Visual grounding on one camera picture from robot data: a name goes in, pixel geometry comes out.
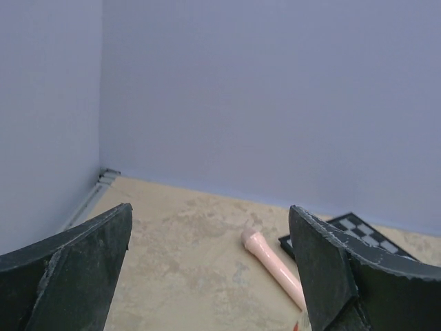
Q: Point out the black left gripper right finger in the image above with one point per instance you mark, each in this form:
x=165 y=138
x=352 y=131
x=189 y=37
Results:
x=350 y=285

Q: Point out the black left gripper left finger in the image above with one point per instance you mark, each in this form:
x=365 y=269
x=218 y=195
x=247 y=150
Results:
x=67 y=281

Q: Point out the black white checkerboard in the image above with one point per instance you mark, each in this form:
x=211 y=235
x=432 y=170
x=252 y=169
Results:
x=353 y=225

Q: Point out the pink cylindrical handle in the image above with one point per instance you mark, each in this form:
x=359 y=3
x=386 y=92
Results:
x=257 y=245

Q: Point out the aluminium frame rail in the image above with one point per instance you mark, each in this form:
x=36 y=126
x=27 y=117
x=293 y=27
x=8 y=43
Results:
x=105 y=180

